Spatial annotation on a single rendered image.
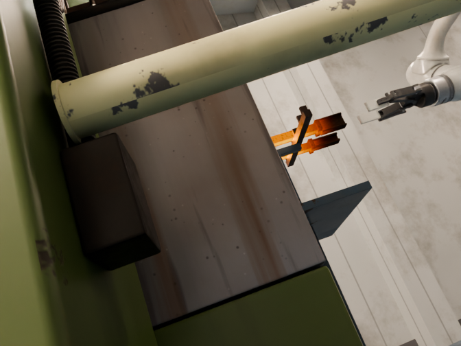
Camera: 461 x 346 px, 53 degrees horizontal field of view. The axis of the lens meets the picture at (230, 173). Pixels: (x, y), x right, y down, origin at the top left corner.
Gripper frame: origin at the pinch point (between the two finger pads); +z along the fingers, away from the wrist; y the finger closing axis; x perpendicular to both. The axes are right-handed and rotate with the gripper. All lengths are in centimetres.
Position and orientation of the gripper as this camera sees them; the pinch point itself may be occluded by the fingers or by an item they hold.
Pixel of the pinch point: (370, 111)
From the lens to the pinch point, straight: 148.9
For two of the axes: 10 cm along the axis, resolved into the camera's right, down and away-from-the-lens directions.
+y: -0.3, 4.1, 9.1
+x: -3.4, -8.6, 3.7
